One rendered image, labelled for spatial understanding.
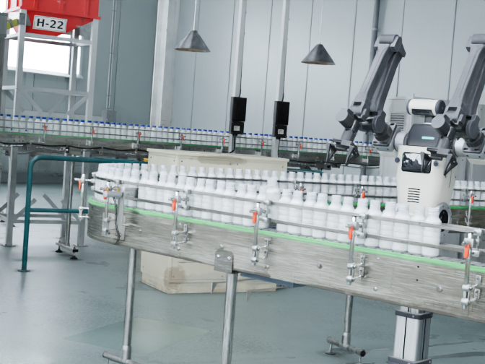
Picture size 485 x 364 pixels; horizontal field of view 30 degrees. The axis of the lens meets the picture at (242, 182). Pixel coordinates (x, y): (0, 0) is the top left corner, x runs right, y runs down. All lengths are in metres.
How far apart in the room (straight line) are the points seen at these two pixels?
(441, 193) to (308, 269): 0.82
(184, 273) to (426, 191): 4.00
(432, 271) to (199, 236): 1.10
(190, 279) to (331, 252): 4.40
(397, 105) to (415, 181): 5.68
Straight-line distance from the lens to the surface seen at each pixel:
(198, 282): 7.71
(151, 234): 3.98
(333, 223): 3.36
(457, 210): 6.17
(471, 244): 2.96
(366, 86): 4.00
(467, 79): 3.80
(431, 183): 3.93
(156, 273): 7.78
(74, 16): 10.08
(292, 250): 3.44
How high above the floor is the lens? 1.36
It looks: 3 degrees down
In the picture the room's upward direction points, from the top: 4 degrees clockwise
